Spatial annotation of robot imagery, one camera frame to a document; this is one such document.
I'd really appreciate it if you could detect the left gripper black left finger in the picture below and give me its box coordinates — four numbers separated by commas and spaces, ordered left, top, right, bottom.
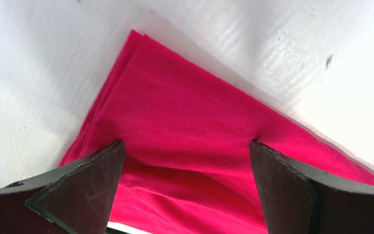
0, 140, 125, 234

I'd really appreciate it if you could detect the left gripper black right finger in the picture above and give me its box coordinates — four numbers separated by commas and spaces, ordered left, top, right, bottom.
249, 140, 374, 234

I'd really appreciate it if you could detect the crimson red t shirt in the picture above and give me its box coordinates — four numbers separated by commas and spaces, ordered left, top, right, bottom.
60, 31, 374, 234

